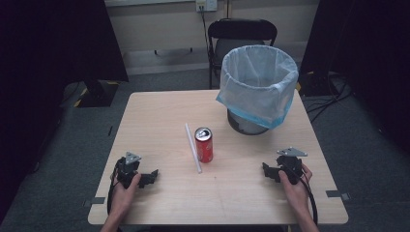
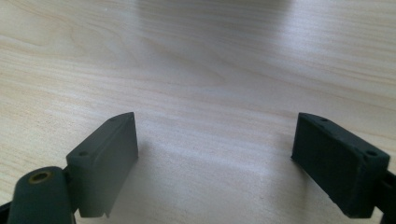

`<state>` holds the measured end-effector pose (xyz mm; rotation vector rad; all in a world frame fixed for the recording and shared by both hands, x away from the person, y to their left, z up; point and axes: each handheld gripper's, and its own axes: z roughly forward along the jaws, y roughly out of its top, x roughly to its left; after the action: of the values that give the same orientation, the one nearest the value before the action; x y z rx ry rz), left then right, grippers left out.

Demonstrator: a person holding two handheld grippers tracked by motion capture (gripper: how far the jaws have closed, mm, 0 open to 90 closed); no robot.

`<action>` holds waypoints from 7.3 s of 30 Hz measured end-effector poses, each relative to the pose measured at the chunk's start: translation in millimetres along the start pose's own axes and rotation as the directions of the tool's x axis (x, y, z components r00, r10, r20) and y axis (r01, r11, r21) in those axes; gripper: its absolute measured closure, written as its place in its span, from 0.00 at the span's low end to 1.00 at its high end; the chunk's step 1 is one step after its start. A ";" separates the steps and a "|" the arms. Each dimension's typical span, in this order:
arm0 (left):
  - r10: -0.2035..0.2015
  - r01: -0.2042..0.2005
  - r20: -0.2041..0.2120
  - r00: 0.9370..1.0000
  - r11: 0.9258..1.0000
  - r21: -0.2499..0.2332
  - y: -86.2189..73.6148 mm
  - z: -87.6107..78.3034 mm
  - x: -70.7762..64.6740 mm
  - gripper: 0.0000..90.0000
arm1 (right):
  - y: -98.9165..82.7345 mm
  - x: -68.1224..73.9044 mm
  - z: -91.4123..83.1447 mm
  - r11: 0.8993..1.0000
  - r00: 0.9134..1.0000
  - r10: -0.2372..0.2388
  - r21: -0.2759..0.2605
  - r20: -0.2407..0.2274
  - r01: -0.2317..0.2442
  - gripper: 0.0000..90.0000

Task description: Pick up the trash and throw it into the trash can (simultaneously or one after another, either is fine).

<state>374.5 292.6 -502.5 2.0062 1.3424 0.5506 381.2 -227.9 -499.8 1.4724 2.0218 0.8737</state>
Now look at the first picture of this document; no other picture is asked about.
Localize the black folding chair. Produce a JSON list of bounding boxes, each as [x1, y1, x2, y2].
[[207, 17, 278, 90]]

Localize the black floor cables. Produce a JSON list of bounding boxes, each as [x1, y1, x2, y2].
[[303, 72, 354, 124]]

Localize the red soda can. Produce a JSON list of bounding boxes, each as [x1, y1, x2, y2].
[[193, 127, 215, 164]]

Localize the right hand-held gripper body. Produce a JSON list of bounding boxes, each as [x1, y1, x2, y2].
[[275, 146, 308, 186]]

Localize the black curtain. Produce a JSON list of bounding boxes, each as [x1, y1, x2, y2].
[[300, 0, 410, 156], [0, 0, 130, 223]]

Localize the dark metal trash bin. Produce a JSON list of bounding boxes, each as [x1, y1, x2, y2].
[[226, 108, 271, 136]]

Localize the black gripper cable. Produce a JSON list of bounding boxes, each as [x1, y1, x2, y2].
[[106, 159, 121, 217], [299, 176, 319, 226]]

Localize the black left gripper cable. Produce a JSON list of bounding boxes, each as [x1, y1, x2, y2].
[[106, 159, 121, 217]]

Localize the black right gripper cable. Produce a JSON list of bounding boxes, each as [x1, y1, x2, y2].
[[299, 176, 319, 226]]

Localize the black stand base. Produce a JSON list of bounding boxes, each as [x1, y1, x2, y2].
[[76, 78, 120, 108]]

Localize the white wall socket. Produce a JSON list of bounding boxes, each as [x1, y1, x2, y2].
[[195, 0, 219, 14]]

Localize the person's left hand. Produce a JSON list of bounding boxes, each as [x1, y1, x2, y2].
[[110, 172, 142, 212]]

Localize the white straw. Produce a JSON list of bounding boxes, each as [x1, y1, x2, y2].
[[184, 122, 203, 175]]

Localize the black floor box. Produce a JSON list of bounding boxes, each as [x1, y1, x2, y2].
[[298, 72, 340, 98]]

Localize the person's right hand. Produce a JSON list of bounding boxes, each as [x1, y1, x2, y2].
[[278, 163, 313, 211]]

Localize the black wall power cable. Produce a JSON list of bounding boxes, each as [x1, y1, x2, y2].
[[199, 5, 211, 54]]

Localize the grey tape strip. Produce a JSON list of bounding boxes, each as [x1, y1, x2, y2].
[[82, 196, 106, 208], [325, 189, 351, 201]]

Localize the trash bin with plastic liner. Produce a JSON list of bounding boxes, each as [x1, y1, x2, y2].
[[216, 44, 300, 131]]

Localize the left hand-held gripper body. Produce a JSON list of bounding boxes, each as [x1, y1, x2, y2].
[[114, 151, 143, 189]]

